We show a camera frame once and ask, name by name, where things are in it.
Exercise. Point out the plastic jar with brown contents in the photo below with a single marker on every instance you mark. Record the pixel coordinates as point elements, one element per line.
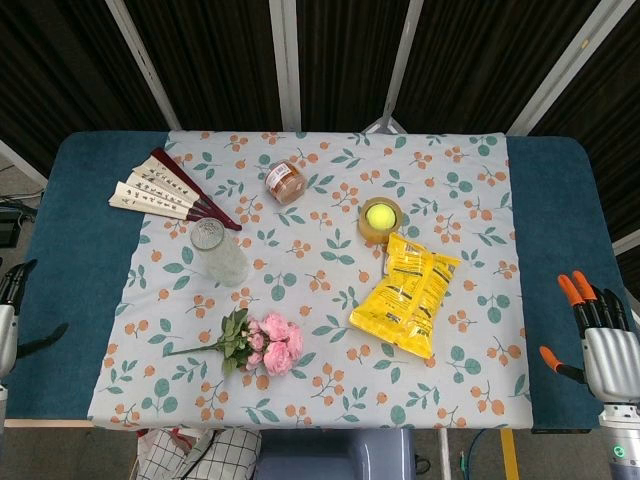
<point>285,182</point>

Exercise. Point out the clear glass vase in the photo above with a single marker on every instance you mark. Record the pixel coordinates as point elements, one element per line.
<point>219,252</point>

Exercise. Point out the yellow-green tennis ball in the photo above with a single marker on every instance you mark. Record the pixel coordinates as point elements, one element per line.
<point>380,215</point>

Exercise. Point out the clear packing tape roll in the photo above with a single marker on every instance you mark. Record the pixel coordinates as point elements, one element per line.
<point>381,221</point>

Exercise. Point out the floral patterned tablecloth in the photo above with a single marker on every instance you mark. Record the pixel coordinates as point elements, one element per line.
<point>320,310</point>

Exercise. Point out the yellow snack bag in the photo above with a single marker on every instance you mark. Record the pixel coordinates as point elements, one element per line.
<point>403,300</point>

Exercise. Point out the pink flower bouquet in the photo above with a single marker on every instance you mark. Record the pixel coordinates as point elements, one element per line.
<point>270,345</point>

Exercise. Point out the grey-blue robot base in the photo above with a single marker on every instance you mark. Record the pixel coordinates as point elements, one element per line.
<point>334,455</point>

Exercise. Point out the paper folding fan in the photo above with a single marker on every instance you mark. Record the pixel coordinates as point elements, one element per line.
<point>165,192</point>

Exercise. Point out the blue table cover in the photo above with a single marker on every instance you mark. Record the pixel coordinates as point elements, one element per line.
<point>80,280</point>

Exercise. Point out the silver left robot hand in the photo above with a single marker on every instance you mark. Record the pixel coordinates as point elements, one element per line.
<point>6,320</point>

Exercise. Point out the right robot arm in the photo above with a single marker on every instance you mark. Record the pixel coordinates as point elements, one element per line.
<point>620,440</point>

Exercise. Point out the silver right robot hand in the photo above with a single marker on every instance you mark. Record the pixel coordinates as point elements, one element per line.
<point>609,356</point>

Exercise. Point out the white checkered bag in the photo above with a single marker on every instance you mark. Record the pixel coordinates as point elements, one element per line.
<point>200,452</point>

